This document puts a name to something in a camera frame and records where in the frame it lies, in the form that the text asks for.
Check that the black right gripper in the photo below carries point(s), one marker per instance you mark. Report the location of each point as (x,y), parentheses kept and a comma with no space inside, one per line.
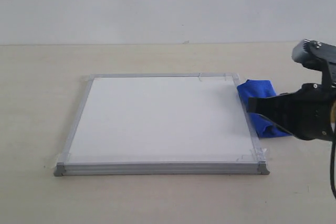
(309,113)

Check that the blue cloth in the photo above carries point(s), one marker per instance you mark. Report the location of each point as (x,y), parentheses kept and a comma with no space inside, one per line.
(253,93)

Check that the clear tape piece on corner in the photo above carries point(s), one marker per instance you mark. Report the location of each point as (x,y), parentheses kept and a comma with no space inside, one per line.
(260,154)

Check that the black wrist camera on gripper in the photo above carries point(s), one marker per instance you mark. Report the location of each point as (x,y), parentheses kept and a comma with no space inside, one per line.
(312,54)

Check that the white board with aluminium frame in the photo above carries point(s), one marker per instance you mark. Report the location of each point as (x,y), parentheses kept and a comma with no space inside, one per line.
(153,124)

